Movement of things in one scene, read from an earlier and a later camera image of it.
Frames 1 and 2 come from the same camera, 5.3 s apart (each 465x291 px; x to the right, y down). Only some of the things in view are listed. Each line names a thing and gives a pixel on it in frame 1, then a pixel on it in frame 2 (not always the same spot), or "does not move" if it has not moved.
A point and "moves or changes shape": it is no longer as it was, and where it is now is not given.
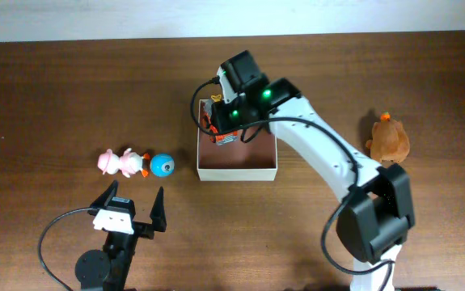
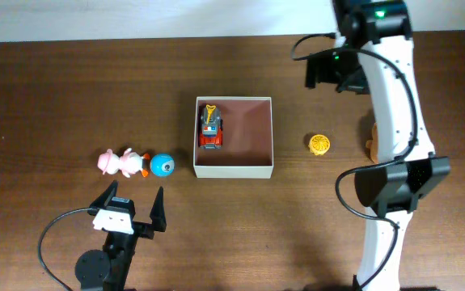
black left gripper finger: [105, 198] does not move
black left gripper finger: [158, 214] does not move
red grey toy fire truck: [216, 137] moves or changes shape
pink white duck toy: [130, 162] does not move
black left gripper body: [142, 229] does not move
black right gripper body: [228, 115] to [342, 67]
